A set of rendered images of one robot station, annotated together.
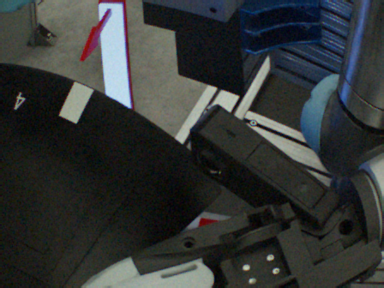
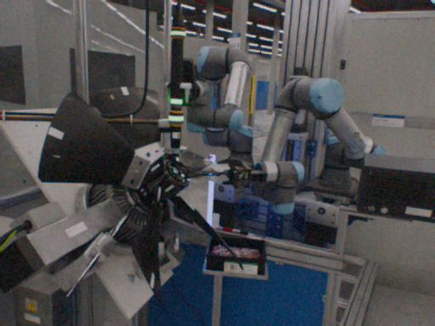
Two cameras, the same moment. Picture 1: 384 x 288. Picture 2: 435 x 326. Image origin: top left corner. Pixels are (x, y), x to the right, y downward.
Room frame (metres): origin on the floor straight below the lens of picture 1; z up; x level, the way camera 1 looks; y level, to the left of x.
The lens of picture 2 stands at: (-0.90, 0.04, 1.47)
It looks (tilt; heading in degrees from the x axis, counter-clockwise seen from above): 13 degrees down; 0
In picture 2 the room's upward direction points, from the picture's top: 3 degrees clockwise
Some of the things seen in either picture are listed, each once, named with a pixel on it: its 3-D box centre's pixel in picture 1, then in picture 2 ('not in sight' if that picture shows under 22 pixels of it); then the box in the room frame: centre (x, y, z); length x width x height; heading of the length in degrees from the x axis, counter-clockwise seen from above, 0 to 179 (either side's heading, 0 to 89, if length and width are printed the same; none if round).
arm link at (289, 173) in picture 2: not in sight; (286, 172); (0.35, -0.22, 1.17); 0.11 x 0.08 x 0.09; 107
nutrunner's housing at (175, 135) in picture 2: not in sight; (177, 85); (0.20, 0.17, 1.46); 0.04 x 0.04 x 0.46
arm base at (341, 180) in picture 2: not in sight; (335, 174); (0.71, -0.52, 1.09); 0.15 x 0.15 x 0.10
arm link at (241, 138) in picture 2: not in sight; (240, 137); (0.96, -0.08, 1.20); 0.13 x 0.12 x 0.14; 80
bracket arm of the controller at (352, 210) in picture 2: not in sight; (374, 213); (0.33, -0.54, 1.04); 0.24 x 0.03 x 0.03; 70
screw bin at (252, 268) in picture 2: not in sight; (235, 255); (0.33, -0.05, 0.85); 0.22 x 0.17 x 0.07; 86
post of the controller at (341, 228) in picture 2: not in sight; (341, 229); (0.37, -0.45, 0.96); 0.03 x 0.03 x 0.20; 70
